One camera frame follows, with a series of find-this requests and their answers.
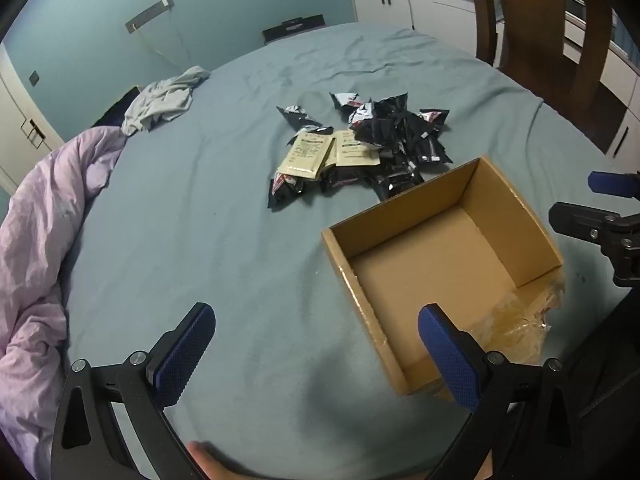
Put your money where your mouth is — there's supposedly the beige sachet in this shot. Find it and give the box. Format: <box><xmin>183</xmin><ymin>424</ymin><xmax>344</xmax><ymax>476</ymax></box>
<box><xmin>325</xmin><ymin>129</ymin><xmax>382</xmax><ymax>168</ymax></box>
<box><xmin>274</xmin><ymin>132</ymin><xmax>335</xmax><ymax>181</ymax></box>

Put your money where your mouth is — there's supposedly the brown wooden chair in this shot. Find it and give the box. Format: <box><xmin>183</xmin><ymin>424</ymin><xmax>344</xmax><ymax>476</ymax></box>
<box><xmin>462</xmin><ymin>0</ymin><xmax>622</xmax><ymax>127</ymax></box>

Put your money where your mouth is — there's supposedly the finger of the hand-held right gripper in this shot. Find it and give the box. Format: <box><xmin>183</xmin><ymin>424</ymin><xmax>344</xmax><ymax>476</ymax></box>
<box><xmin>548</xmin><ymin>202</ymin><xmax>640</xmax><ymax>288</ymax></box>
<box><xmin>588</xmin><ymin>170</ymin><xmax>640</xmax><ymax>195</ymax></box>

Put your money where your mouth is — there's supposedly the white cabinet with black handles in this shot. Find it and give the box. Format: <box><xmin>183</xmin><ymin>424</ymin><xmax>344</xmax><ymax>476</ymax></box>
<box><xmin>346</xmin><ymin>0</ymin><xmax>640</xmax><ymax>161</ymax></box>

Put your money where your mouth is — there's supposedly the thin hanging cable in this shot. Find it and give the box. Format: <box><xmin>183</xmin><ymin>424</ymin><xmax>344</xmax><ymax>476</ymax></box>
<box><xmin>139</xmin><ymin>9</ymin><xmax>194</xmax><ymax>72</ymax></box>

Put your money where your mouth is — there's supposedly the dark blue pillow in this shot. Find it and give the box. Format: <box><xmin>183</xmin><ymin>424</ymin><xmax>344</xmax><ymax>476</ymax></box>
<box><xmin>90</xmin><ymin>86</ymin><xmax>142</xmax><ymax>129</ymax></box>

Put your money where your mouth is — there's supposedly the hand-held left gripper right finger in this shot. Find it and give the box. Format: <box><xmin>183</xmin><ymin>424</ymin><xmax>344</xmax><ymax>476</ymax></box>
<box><xmin>417</xmin><ymin>304</ymin><xmax>576</xmax><ymax>480</ymax></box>

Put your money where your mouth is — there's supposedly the pink duvet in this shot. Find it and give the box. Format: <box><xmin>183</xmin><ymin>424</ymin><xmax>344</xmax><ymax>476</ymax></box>
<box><xmin>0</xmin><ymin>126</ymin><xmax>128</xmax><ymax>480</ymax></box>

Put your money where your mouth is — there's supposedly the bed with teal sheet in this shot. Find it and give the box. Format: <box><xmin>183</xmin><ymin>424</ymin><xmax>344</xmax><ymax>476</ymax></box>
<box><xmin>62</xmin><ymin>22</ymin><xmax>623</xmax><ymax>480</ymax></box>

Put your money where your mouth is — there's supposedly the person's dark clothing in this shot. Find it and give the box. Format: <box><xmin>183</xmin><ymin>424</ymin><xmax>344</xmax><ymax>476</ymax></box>
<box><xmin>562</xmin><ymin>282</ymin><xmax>640</xmax><ymax>480</ymax></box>

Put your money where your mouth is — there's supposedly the cream wardrobe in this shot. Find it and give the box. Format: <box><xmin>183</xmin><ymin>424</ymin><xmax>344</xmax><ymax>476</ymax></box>
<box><xmin>0</xmin><ymin>42</ymin><xmax>67</xmax><ymax>196</ymax></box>

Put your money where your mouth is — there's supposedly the person's left hand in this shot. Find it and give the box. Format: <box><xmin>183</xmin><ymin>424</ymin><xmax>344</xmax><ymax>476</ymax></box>
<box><xmin>188</xmin><ymin>441</ymin><xmax>266</xmax><ymax>480</ymax></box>

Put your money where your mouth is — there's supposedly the crumpled grey cloth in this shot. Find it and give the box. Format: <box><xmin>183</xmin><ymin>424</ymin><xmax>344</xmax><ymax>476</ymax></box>
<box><xmin>121</xmin><ymin>65</ymin><xmax>212</xmax><ymax>136</ymax></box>

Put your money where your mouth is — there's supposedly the black bag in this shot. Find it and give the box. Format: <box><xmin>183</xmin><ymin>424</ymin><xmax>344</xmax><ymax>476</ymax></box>
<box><xmin>262</xmin><ymin>16</ymin><xmax>327</xmax><ymax>47</ymax></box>

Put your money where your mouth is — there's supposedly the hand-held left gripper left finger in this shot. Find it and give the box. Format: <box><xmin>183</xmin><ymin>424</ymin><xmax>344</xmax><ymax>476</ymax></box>
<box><xmin>50</xmin><ymin>302</ymin><xmax>217</xmax><ymax>480</ymax></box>

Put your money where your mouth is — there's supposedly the cardboard box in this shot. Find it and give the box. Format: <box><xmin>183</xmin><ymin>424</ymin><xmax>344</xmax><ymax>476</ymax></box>
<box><xmin>320</xmin><ymin>156</ymin><xmax>565</xmax><ymax>397</ymax></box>

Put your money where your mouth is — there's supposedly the pile of black snack packets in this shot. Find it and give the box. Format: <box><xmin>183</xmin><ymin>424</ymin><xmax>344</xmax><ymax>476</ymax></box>
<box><xmin>266</xmin><ymin>91</ymin><xmax>452</xmax><ymax>209</ymax></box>

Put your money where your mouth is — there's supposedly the grey wall bracket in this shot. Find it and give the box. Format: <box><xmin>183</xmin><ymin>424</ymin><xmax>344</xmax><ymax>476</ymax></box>
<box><xmin>124</xmin><ymin>0</ymin><xmax>176</xmax><ymax>34</ymax></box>

